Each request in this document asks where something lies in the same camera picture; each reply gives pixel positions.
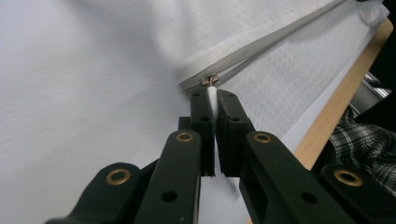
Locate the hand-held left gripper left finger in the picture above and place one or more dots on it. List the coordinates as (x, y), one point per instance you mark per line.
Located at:
(183, 174)

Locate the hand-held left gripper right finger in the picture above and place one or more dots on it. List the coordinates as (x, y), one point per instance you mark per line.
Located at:
(267, 174)

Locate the white mesh laundry bag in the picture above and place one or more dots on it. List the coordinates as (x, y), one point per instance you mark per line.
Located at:
(280, 71)

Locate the plaid shirt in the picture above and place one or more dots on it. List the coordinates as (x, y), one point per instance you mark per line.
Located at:
(367, 146)

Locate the white table mat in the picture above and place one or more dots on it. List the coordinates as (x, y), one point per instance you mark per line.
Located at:
(46, 140)

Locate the aluminium rail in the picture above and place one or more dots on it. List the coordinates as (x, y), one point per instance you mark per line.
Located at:
(369, 93)

